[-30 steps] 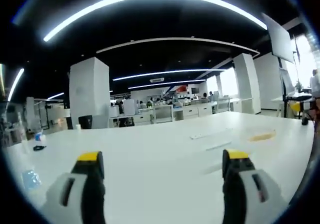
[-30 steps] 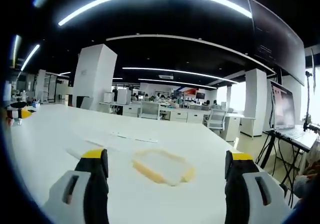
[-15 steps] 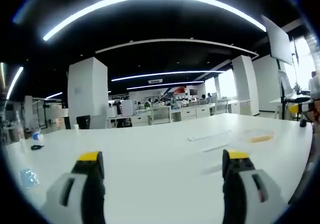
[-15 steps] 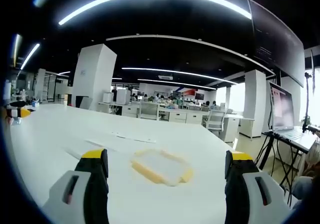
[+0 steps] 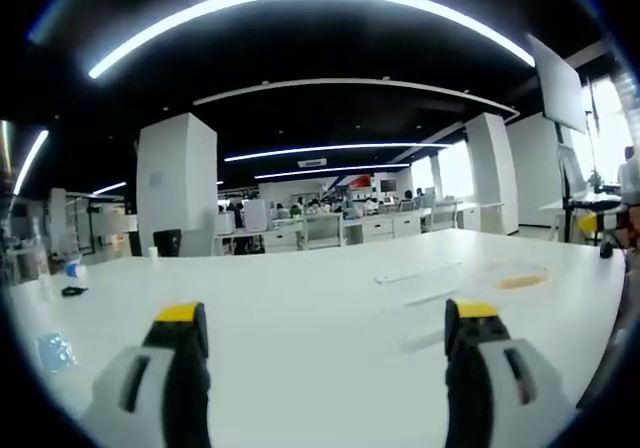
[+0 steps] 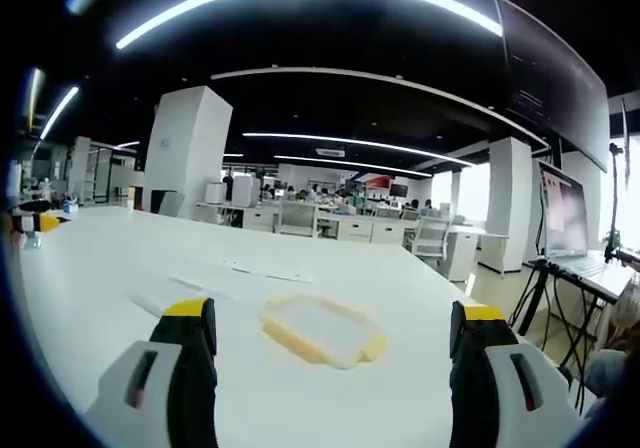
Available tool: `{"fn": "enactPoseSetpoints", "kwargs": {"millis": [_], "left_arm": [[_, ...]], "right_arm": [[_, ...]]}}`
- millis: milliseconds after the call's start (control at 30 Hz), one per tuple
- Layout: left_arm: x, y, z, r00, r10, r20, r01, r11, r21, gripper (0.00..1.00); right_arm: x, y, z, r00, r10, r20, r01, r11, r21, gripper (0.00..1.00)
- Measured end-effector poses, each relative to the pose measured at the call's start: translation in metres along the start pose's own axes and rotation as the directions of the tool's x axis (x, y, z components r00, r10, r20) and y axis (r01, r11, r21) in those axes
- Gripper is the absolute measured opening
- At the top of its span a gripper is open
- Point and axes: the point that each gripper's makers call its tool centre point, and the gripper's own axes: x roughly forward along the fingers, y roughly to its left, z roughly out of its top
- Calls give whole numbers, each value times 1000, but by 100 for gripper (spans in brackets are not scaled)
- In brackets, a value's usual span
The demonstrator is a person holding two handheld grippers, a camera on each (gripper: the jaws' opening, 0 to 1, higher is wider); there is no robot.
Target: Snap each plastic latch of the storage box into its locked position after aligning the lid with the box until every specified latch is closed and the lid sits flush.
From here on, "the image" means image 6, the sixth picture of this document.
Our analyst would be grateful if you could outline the clear storage box yellow latches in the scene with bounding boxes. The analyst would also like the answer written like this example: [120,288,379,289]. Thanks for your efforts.
[258,293,389,372]

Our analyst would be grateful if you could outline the row of white desks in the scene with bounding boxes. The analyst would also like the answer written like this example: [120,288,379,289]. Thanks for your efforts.
[193,199,422,245]

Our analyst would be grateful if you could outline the white mesh office chair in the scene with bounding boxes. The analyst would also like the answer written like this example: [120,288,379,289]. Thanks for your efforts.
[413,215,452,261]

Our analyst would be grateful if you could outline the white cabinet appliance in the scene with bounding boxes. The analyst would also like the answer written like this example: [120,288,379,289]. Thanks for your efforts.
[231,175,262,209]

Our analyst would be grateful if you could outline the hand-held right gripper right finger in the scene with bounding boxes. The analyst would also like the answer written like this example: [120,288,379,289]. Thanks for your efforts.
[448,301,590,448]

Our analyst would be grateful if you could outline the large dark wall monitor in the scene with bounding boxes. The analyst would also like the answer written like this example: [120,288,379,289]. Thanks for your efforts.
[493,0,612,175]

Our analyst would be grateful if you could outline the open silver laptop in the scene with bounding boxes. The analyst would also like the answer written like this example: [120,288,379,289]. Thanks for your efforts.
[536,159,632,295]

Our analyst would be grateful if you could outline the black tripod stand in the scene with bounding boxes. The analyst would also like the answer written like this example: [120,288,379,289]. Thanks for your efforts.
[603,96,633,265]

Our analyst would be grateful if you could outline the thin ceiling light strip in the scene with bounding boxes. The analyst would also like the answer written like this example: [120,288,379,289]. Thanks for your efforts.
[242,131,476,168]

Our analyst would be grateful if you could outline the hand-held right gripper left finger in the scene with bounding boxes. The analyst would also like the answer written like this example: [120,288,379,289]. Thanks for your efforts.
[82,296,221,448]

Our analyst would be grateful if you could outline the narrow white pillar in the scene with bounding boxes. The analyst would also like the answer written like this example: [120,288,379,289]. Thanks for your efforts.
[483,136,534,273]

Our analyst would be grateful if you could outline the wide white square pillar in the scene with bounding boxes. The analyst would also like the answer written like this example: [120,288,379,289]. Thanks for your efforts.
[142,85,235,215]

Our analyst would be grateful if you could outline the black laptop stand table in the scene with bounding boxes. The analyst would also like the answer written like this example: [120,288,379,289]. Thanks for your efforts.
[509,257,624,339]

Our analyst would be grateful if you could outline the bundle of black cables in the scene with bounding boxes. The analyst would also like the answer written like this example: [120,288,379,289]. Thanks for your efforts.
[542,267,609,412]

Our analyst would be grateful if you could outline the long white paper strip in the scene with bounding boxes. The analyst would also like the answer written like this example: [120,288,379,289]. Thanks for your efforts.
[222,259,314,285]

